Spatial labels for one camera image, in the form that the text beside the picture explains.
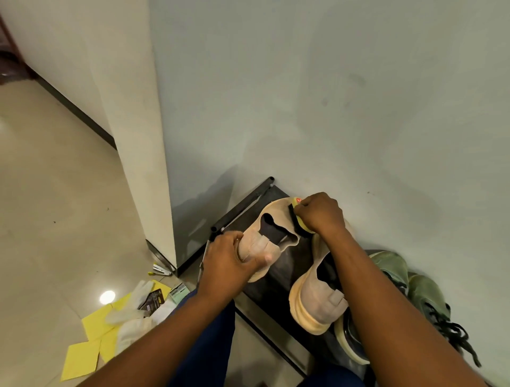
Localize pale teal packet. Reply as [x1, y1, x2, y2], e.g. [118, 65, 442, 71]
[169, 283, 191, 306]

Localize beige suede shoe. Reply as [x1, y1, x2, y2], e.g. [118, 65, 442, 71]
[237, 197, 316, 284]
[288, 219, 356, 335]

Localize dark skirting strip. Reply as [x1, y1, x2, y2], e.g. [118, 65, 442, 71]
[33, 75, 117, 151]
[145, 239, 178, 274]

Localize person's right hand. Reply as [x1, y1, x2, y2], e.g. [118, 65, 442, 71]
[293, 192, 346, 240]

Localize green sneaker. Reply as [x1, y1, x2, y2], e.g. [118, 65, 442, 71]
[334, 250, 410, 366]
[407, 272, 483, 368]

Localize black metal shoe rack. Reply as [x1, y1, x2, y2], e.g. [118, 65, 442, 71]
[175, 176, 379, 387]

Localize dark blue trousers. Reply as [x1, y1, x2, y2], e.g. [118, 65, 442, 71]
[167, 289, 366, 387]

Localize person's left hand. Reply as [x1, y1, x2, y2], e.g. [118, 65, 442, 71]
[197, 230, 276, 300]

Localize person's left forearm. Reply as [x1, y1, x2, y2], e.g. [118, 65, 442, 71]
[78, 287, 240, 387]

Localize small dark packet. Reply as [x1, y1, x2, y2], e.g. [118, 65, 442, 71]
[137, 289, 165, 314]

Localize yellow-edged shoe shine sponge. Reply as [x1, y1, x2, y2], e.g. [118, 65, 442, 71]
[287, 196, 316, 240]

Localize person's right forearm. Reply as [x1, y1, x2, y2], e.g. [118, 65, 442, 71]
[318, 229, 487, 387]

